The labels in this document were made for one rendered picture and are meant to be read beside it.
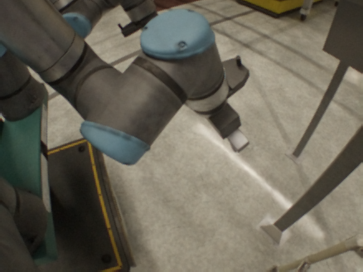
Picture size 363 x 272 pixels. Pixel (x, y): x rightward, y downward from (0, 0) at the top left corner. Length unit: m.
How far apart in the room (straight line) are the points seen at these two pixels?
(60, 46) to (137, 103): 0.13
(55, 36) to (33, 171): 0.44
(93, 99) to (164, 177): 1.10
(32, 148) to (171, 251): 0.82
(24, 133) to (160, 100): 0.59
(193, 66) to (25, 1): 0.22
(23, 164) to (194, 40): 0.58
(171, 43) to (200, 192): 1.11
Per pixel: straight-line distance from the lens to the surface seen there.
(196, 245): 1.22
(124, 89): 0.28
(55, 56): 0.32
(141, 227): 1.27
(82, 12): 0.63
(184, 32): 0.28
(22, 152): 0.75
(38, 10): 0.31
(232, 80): 0.43
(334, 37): 0.59
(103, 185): 1.03
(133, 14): 0.72
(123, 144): 0.27
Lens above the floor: 1.20
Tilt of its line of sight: 50 degrees down
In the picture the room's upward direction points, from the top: 2 degrees counter-clockwise
